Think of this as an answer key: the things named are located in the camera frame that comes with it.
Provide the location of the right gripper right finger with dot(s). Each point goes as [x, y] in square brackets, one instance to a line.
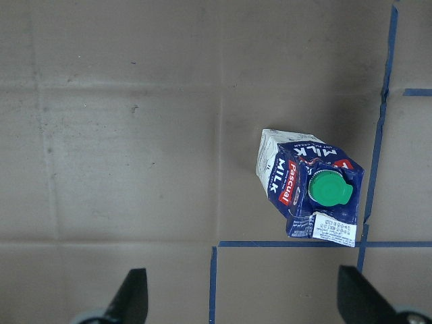
[359, 302]

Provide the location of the brown paper table cover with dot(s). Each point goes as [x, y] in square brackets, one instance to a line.
[129, 138]

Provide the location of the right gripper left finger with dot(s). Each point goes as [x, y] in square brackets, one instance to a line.
[130, 304]

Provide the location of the blue white milk carton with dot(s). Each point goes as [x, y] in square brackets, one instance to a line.
[314, 185]

